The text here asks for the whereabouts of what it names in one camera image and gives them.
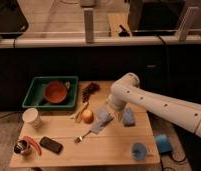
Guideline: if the silver fork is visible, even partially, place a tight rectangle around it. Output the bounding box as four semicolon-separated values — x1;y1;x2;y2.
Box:
74;131;91;144

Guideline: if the green plastic bin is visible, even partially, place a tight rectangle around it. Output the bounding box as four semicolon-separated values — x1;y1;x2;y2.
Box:
22;76;78;111

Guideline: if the light blue towel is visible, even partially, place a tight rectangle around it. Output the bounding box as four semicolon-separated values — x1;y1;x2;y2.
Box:
90;107;114;134

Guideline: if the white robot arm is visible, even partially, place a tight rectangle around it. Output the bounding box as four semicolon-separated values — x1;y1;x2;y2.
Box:
107;73;201;138

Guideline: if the white horizontal rail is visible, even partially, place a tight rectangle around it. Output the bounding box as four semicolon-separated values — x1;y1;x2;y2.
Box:
0;35;201;49

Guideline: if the black phone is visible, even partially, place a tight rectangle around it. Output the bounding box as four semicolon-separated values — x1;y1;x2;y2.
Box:
39;137;63;154

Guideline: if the white paper cup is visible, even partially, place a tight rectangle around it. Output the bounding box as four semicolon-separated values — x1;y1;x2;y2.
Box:
22;108;42;129

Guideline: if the blue sponge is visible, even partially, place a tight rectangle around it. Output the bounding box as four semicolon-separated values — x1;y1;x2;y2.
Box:
122;108;135;126

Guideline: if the orange bowl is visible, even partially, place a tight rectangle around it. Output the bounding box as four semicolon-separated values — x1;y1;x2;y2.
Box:
43;81;68;104

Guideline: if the blue cylinder on floor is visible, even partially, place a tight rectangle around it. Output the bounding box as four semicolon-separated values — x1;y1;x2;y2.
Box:
155;134;172;154

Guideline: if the yellow red apple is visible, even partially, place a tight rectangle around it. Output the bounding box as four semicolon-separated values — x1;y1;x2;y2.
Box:
81;109;94;124

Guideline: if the small metal cup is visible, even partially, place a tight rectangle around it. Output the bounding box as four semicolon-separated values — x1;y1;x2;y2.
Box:
14;140;32;155

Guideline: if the black box right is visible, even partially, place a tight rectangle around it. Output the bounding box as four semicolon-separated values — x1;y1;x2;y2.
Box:
128;0;185;35

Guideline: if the dark grape bunch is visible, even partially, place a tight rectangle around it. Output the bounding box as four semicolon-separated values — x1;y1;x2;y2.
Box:
82;82;100;102

